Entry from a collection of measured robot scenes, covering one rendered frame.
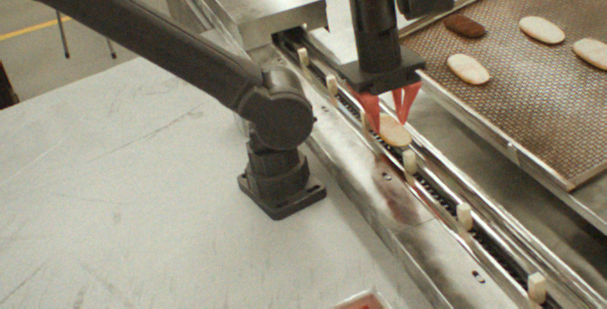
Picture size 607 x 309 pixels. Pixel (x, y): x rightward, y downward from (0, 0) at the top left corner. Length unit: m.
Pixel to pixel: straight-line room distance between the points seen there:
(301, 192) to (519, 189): 0.29
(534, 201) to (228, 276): 0.39
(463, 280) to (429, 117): 0.42
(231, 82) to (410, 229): 0.28
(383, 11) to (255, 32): 0.51
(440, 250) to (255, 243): 0.25
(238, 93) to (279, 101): 0.05
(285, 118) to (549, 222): 0.34
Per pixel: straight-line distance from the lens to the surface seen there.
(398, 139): 0.96
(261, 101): 0.88
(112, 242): 1.01
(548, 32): 1.11
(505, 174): 0.98
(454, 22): 1.20
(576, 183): 0.84
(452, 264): 0.78
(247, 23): 1.35
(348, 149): 0.99
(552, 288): 0.77
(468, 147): 1.04
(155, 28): 0.86
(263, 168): 0.95
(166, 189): 1.08
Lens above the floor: 1.38
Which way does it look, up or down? 30 degrees down
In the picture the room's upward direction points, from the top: 12 degrees counter-clockwise
